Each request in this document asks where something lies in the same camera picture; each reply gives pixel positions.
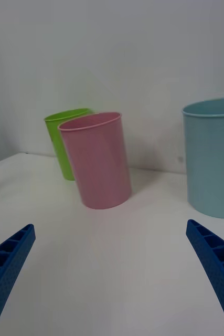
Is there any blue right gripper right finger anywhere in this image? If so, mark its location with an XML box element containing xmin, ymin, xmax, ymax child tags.
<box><xmin>186</xmin><ymin>219</ymin><xmax>224</xmax><ymax>336</ymax></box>

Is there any pink plastic bin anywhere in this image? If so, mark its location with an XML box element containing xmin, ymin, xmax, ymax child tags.
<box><xmin>57</xmin><ymin>112</ymin><xmax>133</xmax><ymax>210</ymax></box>

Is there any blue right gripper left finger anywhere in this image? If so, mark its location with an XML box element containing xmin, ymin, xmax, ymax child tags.
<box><xmin>0</xmin><ymin>223</ymin><xmax>36</xmax><ymax>336</ymax></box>

